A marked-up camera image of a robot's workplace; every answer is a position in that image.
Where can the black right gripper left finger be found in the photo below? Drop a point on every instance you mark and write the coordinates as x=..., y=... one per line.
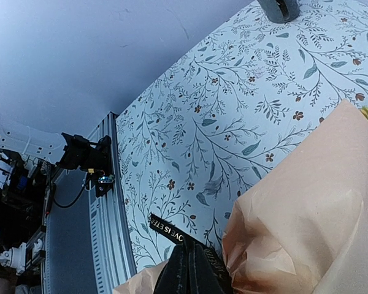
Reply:
x=174, y=278

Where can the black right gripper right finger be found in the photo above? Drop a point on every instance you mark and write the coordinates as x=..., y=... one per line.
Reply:
x=206, y=271

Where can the black printed ribbon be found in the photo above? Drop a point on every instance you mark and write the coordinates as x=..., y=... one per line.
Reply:
x=177, y=236

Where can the peach wrapping paper sheet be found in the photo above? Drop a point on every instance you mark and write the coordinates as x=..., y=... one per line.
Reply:
x=277, y=189

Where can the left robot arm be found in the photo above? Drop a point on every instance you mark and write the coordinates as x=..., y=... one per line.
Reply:
x=67, y=151

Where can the dark grey mug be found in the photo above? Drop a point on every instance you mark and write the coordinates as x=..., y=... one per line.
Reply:
x=280, y=11

